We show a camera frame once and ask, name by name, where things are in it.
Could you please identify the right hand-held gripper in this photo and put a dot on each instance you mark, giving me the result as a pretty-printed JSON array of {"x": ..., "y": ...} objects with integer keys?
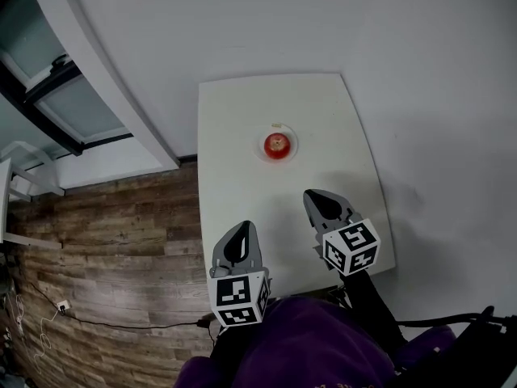
[{"x": 351, "y": 245}]

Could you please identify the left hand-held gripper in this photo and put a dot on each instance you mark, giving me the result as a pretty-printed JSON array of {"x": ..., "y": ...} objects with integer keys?
[{"x": 238, "y": 293}]

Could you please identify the white round plate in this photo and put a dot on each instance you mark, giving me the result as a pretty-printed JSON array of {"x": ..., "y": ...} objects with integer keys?
[{"x": 293, "y": 150}]

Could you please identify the red apple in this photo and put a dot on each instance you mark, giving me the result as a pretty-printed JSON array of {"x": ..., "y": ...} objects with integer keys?
[{"x": 276, "y": 146}]

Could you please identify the person's left forearm black sleeve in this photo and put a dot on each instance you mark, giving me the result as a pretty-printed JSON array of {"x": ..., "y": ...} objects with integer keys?
[{"x": 228, "y": 350}]

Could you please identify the person's right forearm black sleeve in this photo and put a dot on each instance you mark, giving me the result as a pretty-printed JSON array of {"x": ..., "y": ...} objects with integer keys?
[{"x": 371, "y": 309}]

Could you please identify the person's purple clothing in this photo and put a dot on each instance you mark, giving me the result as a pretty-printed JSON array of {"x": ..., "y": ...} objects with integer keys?
[{"x": 307, "y": 346}]

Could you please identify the white power socket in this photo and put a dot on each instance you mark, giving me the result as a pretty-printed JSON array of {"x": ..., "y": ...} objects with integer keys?
[{"x": 63, "y": 306}]

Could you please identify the white metal rack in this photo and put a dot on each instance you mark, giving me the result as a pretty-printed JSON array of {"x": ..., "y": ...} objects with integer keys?
[{"x": 16, "y": 192}]

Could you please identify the black framed glass window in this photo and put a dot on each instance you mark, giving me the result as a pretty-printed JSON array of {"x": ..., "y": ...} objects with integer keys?
[{"x": 52, "y": 95}]

